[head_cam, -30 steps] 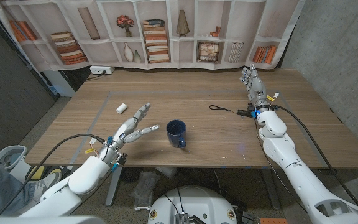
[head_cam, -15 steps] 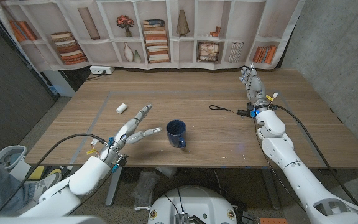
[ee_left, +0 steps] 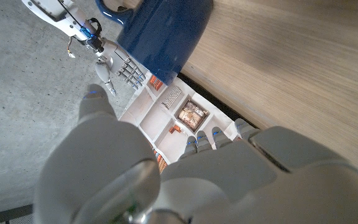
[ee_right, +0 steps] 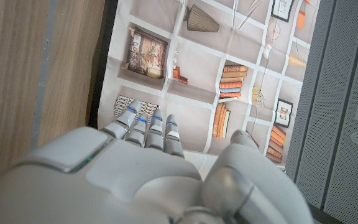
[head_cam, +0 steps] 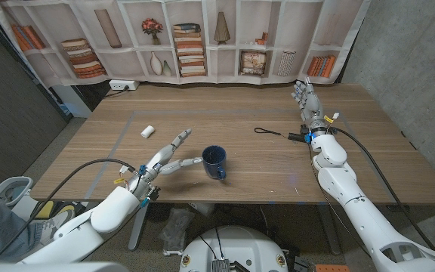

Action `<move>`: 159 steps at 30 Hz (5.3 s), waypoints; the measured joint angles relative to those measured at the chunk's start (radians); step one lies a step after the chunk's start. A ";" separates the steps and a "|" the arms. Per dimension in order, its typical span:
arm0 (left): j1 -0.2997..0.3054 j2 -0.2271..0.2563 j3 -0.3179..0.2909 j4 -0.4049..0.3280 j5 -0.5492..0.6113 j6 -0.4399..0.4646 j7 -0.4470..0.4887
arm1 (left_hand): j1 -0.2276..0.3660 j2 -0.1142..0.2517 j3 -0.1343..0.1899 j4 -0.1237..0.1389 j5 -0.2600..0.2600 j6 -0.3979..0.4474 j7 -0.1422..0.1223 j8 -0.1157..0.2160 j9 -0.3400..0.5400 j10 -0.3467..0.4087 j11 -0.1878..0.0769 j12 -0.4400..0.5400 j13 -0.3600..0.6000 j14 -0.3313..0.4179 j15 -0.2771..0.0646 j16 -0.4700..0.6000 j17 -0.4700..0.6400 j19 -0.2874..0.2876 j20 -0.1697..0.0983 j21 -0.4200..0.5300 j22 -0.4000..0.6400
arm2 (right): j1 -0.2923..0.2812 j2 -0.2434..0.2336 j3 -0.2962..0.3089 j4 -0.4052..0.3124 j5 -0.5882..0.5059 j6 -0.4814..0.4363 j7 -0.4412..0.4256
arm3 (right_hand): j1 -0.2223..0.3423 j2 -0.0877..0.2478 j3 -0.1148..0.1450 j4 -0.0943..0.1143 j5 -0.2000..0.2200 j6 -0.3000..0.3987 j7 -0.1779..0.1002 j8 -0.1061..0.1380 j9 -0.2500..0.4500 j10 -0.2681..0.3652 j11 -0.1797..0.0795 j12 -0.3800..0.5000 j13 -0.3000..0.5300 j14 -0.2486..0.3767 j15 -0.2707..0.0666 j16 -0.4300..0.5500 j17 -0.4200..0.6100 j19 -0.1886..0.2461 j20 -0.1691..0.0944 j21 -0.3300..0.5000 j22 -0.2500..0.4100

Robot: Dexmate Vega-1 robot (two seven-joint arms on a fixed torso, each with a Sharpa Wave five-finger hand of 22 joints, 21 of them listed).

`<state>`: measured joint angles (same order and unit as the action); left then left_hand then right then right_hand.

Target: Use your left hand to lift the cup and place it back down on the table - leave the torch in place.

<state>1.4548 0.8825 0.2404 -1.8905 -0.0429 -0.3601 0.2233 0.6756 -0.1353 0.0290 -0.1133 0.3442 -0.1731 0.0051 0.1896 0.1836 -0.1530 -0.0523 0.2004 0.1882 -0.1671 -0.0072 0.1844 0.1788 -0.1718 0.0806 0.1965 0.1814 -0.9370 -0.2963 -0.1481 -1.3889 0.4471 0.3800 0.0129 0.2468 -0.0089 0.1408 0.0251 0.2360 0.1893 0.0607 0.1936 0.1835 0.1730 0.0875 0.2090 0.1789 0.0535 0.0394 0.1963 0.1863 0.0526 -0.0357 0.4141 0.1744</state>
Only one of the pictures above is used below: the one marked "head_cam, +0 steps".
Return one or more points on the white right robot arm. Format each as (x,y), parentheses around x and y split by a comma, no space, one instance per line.
(338,181)

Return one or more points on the printed bookshelf backdrop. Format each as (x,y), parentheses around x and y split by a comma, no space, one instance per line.
(217,64)

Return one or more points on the clear plastic bag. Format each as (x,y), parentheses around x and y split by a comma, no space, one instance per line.
(176,230)

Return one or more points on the grey white sneaker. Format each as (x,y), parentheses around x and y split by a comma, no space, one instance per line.
(57,221)

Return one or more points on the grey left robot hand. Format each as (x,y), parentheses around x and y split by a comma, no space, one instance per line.
(153,170)

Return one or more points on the grey metal table leg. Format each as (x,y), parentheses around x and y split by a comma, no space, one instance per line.
(136,234)
(331,234)

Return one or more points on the white power strip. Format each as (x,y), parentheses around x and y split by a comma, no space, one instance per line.
(121,84)

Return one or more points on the grey metal heatsink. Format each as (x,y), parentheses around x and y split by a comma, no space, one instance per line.
(220,265)

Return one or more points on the orange box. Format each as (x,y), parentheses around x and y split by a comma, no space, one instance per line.
(331,268)

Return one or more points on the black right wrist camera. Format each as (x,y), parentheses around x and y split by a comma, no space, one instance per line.
(306,136)

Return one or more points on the yellow black foot pedal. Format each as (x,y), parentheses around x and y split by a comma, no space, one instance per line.
(44,208)

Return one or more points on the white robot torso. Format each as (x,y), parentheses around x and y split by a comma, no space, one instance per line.
(240,249)

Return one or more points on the dark blue ceramic cup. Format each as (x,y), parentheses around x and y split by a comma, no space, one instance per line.
(213,166)

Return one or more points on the white cabinet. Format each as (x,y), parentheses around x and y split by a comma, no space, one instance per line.
(74,102)

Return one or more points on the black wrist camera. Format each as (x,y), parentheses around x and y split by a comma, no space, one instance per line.
(306,136)
(152,194)

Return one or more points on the small white roll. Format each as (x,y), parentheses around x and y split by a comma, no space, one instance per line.
(147,131)

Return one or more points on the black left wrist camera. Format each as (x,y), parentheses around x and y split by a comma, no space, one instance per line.
(152,194)

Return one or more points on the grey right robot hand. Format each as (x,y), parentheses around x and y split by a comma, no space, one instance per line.
(312,107)

